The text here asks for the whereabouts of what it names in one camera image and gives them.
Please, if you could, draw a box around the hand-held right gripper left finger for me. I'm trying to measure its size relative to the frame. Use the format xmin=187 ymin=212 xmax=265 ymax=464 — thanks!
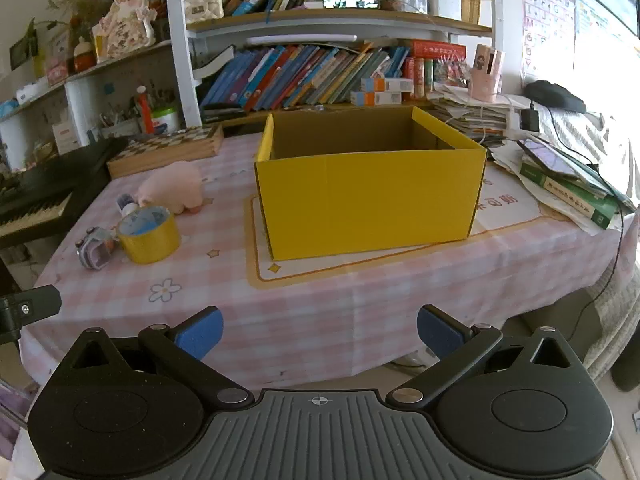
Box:
xmin=65 ymin=306 xmax=254 ymax=406

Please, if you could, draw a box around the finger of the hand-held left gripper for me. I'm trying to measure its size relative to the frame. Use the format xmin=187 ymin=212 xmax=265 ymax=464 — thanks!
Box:
xmin=0 ymin=284 xmax=63 ymax=345

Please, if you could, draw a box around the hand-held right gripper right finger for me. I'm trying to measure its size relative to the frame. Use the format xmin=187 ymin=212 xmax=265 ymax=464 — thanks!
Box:
xmin=387 ymin=304 xmax=583 ymax=408

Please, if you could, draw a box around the yellow tape roll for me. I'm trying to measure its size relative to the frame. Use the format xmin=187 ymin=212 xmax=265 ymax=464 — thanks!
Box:
xmin=116 ymin=206 xmax=182 ymax=265

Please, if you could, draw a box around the yellow cardboard box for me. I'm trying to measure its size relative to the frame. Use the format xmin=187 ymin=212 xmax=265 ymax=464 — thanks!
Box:
xmin=254 ymin=106 xmax=488 ymax=262

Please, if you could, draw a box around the pink plush pig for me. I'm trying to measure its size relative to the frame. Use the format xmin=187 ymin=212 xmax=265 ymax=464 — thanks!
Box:
xmin=137 ymin=161 xmax=205 ymax=215

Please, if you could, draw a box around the black piano keyboard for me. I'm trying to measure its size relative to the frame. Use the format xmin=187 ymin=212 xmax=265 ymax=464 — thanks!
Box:
xmin=0 ymin=137 xmax=128 ymax=251

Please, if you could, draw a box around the wooden chessboard box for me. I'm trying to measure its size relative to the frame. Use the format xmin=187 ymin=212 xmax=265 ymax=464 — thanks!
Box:
xmin=106 ymin=124 xmax=225 ymax=178

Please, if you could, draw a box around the thick green book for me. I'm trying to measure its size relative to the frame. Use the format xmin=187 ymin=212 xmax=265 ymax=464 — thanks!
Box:
xmin=520 ymin=157 xmax=621 ymax=231

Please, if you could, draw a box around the white jar green lid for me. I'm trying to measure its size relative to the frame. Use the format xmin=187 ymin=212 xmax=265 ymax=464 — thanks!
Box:
xmin=151 ymin=107 xmax=180 ymax=133

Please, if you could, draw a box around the stack of papers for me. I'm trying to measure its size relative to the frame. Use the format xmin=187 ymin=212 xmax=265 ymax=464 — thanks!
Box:
xmin=430 ymin=82 xmax=526 ymax=148

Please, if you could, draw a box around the red white bottle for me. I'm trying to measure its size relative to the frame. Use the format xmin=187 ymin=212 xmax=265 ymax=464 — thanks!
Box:
xmin=137 ymin=86 xmax=153 ymax=133

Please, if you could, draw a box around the black charger plug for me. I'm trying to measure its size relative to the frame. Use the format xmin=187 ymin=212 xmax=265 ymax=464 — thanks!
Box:
xmin=520 ymin=102 xmax=541 ymax=133

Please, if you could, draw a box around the white striped blanket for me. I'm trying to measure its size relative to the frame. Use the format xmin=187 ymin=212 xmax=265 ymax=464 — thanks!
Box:
xmin=540 ymin=105 xmax=640 ymax=211

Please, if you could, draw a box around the black cloth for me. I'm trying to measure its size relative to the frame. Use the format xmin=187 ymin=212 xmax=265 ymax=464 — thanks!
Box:
xmin=524 ymin=80 xmax=587 ymax=113

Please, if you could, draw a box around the row of leaning books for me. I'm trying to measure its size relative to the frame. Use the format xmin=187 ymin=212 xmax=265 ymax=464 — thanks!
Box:
xmin=200 ymin=45 xmax=416 ymax=111

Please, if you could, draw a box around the white bookshelf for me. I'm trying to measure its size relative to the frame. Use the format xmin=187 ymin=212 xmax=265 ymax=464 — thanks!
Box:
xmin=165 ymin=0 xmax=501 ymax=128

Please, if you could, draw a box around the thick red book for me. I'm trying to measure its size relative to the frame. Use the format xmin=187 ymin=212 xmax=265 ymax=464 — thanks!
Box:
xmin=410 ymin=40 xmax=467 ymax=59

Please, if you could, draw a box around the black cable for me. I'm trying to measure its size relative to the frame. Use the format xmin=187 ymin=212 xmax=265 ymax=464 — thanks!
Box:
xmin=590 ymin=200 xmax=640 ymax=311

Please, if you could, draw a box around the pink decorative frame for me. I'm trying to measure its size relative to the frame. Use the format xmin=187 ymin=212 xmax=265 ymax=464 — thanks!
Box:
xmin=92 ymin=0 xmax=156 ymax=63

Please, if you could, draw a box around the alphabet wall poster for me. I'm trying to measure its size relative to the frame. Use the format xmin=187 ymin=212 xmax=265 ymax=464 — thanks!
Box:
xmin=520 ymin=0 xmax=577 ymax=81

